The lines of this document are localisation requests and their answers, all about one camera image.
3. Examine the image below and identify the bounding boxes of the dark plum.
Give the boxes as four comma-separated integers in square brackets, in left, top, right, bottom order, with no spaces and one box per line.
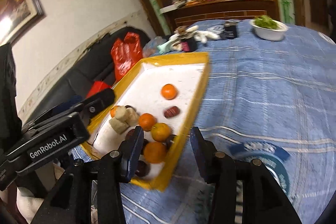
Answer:
[135,160,150,177]
[125,128,135,140]

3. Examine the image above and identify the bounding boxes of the red plastic bag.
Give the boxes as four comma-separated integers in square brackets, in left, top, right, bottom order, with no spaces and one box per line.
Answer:
[110,32,143,82]

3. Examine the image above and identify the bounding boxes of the white bowl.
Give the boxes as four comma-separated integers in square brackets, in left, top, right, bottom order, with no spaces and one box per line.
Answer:
[249,19,289,42]

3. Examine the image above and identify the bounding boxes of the small black box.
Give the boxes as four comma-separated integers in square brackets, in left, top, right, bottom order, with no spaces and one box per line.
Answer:
[224,19,239,39]

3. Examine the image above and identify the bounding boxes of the black sofa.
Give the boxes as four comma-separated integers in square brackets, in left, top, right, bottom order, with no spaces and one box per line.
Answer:
[19,26,152,125]

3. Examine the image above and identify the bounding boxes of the small orange tangerine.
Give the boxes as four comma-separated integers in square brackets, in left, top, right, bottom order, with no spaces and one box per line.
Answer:
[161,84,178,100]

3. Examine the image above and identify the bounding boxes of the yellow foam-lined box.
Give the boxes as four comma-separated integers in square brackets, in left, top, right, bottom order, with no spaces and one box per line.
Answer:
[80,52,212,192]

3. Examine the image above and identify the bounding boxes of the framed picture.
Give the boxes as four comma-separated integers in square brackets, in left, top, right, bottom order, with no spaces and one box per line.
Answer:
[1,0,45,45]

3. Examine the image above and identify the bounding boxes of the black and pink clutter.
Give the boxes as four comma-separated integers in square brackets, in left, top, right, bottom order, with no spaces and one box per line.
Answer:
[157,26,199,54]

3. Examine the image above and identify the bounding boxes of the yellowish central orange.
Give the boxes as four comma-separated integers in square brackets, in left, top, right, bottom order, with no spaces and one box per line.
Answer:
[150,123,171,142]

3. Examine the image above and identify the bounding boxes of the peeled cane piece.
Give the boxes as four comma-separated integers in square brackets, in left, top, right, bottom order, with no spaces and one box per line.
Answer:
[114,106,130,122]
[109,117,129,135]
[126,107,139,127]

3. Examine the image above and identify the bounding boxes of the red date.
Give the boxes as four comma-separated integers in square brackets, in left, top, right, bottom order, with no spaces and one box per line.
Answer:
[163,106,181,119]

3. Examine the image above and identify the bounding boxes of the green leafy vegetables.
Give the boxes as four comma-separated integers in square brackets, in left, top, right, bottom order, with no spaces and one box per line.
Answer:
[253,15,278,30]

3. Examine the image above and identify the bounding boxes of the large orange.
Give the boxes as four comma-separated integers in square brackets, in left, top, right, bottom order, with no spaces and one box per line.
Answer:
[143,142,167,164]

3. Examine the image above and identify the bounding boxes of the blue plaid tablecloth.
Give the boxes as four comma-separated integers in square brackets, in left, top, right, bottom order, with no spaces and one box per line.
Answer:
[72,18,336,224]

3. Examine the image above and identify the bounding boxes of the wooden counter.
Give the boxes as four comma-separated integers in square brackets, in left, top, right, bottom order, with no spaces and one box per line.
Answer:
[164,0,280,30]

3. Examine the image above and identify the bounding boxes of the white glove on table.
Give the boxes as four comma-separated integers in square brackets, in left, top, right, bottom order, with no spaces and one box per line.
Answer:
[194,31,221,44]

